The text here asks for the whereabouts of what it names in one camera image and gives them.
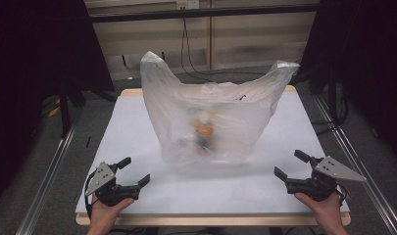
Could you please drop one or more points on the metal floor rail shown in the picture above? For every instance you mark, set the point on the metal floor rail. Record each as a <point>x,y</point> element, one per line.
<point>359,163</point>
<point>45,182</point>

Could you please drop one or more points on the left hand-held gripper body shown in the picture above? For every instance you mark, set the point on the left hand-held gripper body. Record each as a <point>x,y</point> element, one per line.
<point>104,182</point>

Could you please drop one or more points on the black curtain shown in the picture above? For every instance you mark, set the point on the black curtain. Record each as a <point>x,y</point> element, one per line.
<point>32,81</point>
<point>366,58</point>

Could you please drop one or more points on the person's right hand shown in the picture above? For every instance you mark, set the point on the person's right hand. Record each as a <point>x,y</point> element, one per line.
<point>323,212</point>

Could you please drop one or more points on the person's left hand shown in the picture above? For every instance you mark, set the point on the person's left hand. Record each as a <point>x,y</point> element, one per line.
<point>104,215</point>

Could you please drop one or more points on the black horizontal bar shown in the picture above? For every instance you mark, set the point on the black horizontal bar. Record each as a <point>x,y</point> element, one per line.
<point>202,13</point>

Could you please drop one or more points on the white wall outlet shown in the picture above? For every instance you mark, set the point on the white wall outlet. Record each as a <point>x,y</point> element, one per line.
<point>187,4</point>

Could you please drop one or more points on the small black floor item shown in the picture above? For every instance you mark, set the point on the small black floor item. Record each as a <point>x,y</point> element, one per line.
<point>88,141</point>

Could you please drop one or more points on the black metal stand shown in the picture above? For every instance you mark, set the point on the black metal stand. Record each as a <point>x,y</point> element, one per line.
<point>64,111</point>
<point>332,94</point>

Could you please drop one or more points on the translucent white plastic bag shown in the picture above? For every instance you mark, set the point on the translucent white plastic bag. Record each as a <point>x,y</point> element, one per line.
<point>215,120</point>

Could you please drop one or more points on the yellow floor item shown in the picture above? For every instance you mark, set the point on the yellow floor item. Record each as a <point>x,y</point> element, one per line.
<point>54,111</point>

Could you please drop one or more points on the orange and blue toy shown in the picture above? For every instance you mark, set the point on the orange and blue toy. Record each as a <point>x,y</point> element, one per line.
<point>203,132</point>

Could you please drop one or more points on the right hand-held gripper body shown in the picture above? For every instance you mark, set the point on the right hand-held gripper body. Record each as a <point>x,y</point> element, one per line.
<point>320,182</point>

